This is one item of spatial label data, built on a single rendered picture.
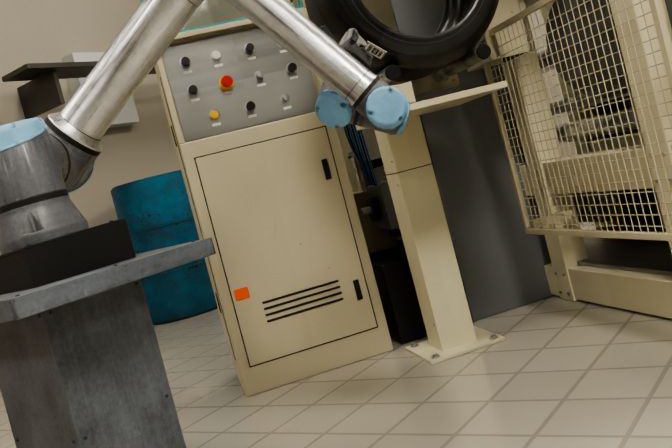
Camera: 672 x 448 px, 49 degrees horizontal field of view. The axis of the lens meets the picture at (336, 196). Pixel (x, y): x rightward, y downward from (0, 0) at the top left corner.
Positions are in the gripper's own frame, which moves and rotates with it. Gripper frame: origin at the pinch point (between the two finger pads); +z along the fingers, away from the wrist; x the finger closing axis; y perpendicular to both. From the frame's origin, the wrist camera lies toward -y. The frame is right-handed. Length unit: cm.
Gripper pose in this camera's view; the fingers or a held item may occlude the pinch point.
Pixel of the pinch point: (349, 30)
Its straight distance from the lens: 205.0
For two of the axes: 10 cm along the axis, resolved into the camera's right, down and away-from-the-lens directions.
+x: 6.3, -4.9, -6.0
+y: 7.6, 5.6, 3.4
